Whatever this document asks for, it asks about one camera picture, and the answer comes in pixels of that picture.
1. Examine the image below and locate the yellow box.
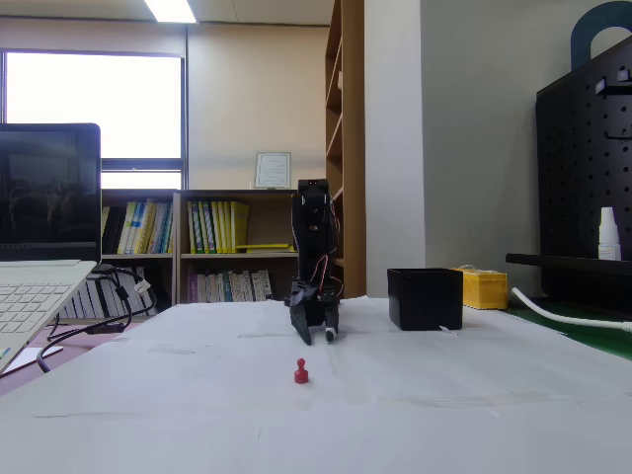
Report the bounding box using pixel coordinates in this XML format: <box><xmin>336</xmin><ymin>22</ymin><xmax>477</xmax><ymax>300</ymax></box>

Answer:
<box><xmin>451</xmin><ymin>265</ymin><xmax>509</xmax><ymax>311</ymax></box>

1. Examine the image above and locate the black square box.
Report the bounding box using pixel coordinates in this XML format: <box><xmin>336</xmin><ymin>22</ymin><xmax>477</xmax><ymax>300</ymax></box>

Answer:
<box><xmin>386</xmin><ymin>267</ymin><xmax>464</xmax><ymax>332</ymax></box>

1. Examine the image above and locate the white paper table cover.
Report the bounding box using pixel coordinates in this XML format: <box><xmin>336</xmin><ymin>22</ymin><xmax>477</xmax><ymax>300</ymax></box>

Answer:
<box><xmin>0</xmin><ymin>294</ymin><xmax>632</xmax><ymax>474</ymax></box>

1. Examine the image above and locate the green desk mat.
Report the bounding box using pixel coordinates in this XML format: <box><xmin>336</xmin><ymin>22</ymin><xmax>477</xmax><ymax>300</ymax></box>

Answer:
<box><xmin>498</xmin><ymin>295</ymin><xmax>632</xmax><ymax>362</ymax></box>

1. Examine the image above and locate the white card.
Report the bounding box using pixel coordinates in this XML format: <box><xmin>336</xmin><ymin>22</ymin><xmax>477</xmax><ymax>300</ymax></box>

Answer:
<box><xmin>7</xmin><ymin>347</ymin><xmax>65</xmax><ymax>372</ymax></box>

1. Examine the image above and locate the flat yellow book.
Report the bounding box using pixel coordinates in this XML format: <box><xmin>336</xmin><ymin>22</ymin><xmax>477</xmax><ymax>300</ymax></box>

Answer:
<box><xmin>235</xmin><ymin>242</ymin><xmax>295</xmax><ymax>254</ymax></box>

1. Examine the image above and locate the tall wooden bookshelf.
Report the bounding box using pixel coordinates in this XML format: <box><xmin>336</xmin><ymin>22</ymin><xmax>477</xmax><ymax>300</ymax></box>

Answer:
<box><xmin>324</xmin><ymin>0</ymin><xmax>366</xmax><ymax>300</ymax></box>

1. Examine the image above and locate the white power cable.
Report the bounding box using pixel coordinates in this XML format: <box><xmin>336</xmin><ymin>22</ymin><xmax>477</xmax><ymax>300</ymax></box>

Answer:
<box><xmin>511</xmin><ymin>286</ymin><xmax>632</xmax><ymax>333</ymax></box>

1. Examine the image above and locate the black cable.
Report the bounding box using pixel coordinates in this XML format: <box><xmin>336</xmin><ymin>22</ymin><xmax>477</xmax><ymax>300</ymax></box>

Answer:
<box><xmin>37</xmin><ymin>274</ymin><xmax>159</xmax><ymax>374</ymax></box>
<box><xmin>46</xmin><ymin>266</ymin><xmax>135</xmax><ymax>343</ymax></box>

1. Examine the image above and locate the thick yellow book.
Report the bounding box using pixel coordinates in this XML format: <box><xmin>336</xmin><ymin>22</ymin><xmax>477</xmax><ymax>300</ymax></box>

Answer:
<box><xmin>229</xmin><ymin>200</ymin><xmax>251</xmax><ymax>255</ymax></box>

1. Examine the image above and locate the window with dark frame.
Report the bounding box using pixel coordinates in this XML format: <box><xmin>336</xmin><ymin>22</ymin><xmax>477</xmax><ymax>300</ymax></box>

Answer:
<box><xmin>0</xmin><ymin>47</ymin><xmax>189</xmax><ymax>192</ymax></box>

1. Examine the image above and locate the white dropper bottle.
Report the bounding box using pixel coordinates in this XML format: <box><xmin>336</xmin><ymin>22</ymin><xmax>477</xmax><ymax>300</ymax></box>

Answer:
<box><xmin>596</xmin><ymin>206</ymin><xmax>622</xmax><ymax>262</ymax></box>

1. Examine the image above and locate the low dark bookcase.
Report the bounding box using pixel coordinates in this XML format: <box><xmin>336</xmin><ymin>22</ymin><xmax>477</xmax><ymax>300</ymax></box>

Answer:
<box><xmin>175</xmin><ymin>189</ymin><xmax>321</xmax><ymax>305</ymax></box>
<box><xmin>100</xmin><ymin>189</ymin><xmax>182</xmax><ymax>320</ymax></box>

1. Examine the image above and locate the white laptop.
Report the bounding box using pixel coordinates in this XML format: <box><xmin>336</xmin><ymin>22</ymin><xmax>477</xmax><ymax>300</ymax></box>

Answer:
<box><xmin>0</xmin><ymin>122</ymin><xmax>103</xmax><ymax>376</ymax></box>

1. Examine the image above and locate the ceiling light panel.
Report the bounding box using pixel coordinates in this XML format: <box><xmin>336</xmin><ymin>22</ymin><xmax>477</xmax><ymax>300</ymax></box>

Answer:
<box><xmin>143</xmin><ymin>0</ymin><xmax>198</xmax><ymax>24</ymax></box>

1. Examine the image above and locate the teal arch shape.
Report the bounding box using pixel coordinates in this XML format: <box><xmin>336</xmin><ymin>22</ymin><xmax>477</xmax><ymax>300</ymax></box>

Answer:
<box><xmin>571</xmin><ymin>0</ymin><xmax>632</xmax><ymax>70</ymax></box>

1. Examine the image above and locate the black pegboard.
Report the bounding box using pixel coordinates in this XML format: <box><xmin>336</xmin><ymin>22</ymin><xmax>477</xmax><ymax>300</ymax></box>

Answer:
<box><xmin>535</xmin><ymin>34</ymin><xmax>632</xmax><ymax>308</ymax></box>

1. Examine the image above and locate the framed certificate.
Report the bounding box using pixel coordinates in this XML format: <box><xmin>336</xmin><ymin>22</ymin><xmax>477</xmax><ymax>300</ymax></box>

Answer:
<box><xmin>254</xmin><ymin>151</ymin><xmax>292</xmax><ymax>191</ymax></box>

